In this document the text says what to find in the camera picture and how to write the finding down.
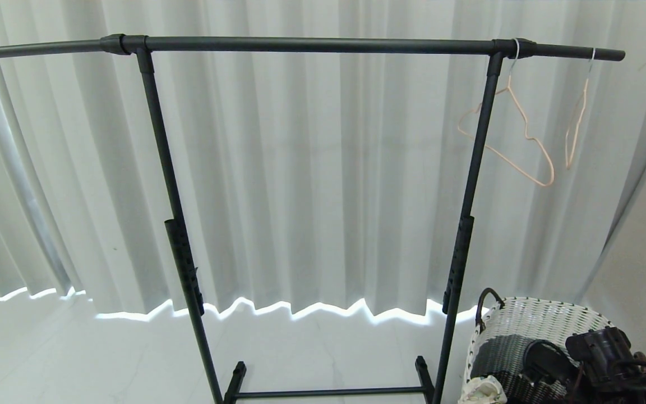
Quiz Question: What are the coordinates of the white laundry basket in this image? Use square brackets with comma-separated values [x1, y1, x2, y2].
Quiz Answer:
[463, 288, 615, 404]

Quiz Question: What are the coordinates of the pink clothes hanger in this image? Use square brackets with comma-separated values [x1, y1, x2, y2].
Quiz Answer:
[458, 39, 555, 187]
[565, 49, 596, 170]

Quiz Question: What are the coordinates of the black clothes rack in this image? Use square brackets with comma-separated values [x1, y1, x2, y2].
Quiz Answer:
[0, 34, 626, 404]

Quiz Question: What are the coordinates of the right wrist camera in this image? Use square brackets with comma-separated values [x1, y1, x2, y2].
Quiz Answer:
[565, 327, 635, 391]

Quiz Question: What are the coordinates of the cream printed garment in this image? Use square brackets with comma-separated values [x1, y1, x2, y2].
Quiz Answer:
[458, 375, 507, 404]

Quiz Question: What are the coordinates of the white curtain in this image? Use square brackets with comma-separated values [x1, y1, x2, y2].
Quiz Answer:
[0, 0, 646, 326]

